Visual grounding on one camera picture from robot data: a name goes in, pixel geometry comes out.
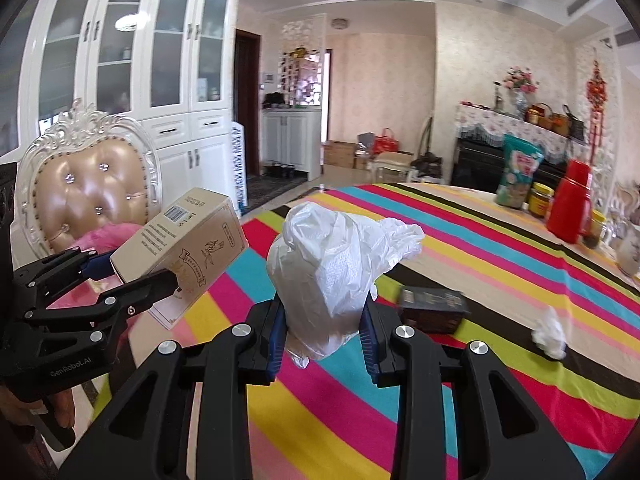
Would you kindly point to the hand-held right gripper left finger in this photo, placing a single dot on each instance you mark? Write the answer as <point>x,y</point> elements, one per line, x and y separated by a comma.
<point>273,342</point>

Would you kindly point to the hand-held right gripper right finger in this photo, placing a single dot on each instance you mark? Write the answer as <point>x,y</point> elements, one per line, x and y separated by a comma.
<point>369,347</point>

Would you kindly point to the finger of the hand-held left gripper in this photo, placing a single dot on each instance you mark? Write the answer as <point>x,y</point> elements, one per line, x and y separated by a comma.
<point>145,292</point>
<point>100,266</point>

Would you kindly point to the brown cardboard box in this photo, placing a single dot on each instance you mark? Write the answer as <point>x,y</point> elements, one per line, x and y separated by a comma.
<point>190,240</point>

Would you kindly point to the white plastic bag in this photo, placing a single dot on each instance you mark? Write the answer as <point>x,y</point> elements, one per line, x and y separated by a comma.
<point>325,270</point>

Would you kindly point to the person's left hand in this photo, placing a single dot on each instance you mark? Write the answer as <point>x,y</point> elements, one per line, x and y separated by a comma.
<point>62,407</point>

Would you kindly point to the pink cushion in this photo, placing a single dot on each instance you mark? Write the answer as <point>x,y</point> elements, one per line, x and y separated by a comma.
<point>110,235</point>

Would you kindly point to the small black box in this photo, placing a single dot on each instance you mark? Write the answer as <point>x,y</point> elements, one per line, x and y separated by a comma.
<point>430,310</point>

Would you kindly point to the gold tufted dining chair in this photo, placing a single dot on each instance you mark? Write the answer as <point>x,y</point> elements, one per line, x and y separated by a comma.
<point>85,185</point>

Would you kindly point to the striped colourful tablecloth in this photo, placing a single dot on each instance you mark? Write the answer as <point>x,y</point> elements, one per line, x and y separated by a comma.
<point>500,285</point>

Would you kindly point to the dark patterned rug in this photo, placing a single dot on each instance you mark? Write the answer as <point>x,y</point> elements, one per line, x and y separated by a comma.
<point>272,190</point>

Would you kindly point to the white patterned tower appliance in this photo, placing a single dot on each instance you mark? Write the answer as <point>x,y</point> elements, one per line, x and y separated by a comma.
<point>238,165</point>

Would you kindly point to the white crumpled tissue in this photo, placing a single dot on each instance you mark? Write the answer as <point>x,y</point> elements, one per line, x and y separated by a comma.
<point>550,335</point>

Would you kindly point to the cream seat dining chair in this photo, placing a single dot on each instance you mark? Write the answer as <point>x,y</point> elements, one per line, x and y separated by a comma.
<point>392,162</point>

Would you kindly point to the dark cloth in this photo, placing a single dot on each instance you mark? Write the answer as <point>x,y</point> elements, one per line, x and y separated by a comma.
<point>427,169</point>

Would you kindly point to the cardboard box on floor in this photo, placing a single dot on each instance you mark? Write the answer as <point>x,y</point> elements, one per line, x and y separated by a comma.
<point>340,155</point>

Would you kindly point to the white low cabinet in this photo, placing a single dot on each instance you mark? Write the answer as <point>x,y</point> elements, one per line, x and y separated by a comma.
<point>290,140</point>

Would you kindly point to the red gift bag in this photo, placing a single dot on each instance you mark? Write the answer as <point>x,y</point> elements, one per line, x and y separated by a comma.
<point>385,142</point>

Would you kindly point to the grey paper bag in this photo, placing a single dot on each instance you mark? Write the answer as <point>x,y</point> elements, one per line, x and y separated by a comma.
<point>366,141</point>

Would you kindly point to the dark wooden door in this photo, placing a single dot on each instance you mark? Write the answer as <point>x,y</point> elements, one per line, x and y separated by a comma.
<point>247,110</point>

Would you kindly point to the small yellow label jar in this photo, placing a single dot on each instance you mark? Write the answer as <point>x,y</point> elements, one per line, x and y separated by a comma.
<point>541,200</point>

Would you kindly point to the black bag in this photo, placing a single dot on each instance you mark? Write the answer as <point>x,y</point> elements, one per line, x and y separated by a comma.
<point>273,100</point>

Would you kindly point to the green snack bag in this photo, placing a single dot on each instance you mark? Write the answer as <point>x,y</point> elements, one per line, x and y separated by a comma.
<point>520,170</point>

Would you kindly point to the white glass-door cabinet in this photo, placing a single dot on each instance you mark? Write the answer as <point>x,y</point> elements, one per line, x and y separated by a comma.
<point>170,35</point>

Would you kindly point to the red thermos jug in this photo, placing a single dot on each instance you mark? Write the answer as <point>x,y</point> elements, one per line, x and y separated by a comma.
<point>570,205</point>

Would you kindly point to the floral lace piano cover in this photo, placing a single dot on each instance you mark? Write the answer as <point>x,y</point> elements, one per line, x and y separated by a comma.
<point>485,125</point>

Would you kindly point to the glass jar yellow lid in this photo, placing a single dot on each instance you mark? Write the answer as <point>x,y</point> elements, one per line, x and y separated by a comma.
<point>595,232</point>

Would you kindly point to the white floral teapot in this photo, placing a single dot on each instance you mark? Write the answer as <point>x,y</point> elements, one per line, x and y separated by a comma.
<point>630,250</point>

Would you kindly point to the white carved partition screen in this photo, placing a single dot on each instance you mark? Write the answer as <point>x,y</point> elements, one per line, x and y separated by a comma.
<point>302,60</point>

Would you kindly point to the orange woven basket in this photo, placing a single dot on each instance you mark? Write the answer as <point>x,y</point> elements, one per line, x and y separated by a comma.
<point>559,124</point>

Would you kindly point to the dark handbag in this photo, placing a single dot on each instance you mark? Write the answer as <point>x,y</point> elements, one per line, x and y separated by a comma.
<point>575,127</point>

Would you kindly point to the vase of pink flowers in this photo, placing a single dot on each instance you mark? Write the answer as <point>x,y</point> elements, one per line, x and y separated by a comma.
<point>520,85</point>

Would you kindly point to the round ceiling lamp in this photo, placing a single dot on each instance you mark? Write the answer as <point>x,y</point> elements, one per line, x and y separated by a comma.
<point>340,23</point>

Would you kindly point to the red hanging knot ornament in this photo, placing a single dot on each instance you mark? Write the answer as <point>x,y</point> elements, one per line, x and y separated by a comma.
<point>595,90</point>

